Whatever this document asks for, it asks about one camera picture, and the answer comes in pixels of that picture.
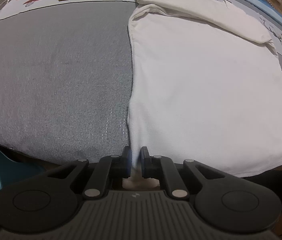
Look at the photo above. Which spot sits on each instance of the grey patterned duvet cover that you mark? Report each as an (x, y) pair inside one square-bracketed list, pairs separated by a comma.
[(65, 78)]

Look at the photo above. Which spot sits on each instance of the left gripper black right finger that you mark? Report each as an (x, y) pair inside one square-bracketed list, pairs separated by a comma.
[(224, 201)]

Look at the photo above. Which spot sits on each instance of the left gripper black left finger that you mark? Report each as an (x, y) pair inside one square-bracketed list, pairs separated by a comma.
[(50, 200)]

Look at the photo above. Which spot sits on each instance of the white long-sleeve shirt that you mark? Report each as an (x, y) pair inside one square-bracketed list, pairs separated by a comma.
[(207, 86)]

